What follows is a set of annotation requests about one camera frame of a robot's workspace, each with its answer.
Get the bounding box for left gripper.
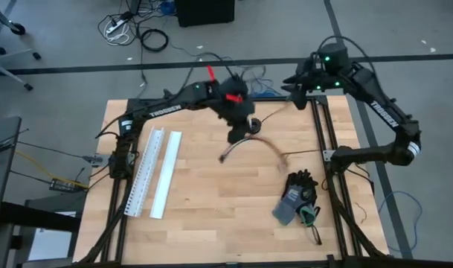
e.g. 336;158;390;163
219;99;257;145

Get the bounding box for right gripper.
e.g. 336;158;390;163
280;59;320;111

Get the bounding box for red cable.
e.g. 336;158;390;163
219;134;290;174

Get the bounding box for small black round object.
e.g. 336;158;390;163
248;118;263;135

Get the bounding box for black computer case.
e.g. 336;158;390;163
175;0;236;28

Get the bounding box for black-framed eyeglasses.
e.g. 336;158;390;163
306;217;323;246

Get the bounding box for white power strip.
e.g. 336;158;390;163
105;18;119;36

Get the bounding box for black power supply box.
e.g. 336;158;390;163
49;177;89;194

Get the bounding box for dark grey desk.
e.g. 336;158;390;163
0;115;22;232

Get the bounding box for blue floor cable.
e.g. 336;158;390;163
378;190;423;254
250;76;283;98

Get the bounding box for thin black wire piece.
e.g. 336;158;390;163
261;103;291;124

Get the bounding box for thin brown wire piece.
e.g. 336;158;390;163
281;149;321;156

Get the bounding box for white slotted cable duct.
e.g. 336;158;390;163
123;126;166;219

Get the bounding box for black coiled floor cable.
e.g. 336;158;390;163
140;28;170;53

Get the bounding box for black diagonal frame strut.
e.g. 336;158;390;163
72;174;136;266
322;174;389;261

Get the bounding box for thin yellow floor cable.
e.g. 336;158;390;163
13;148;89;189

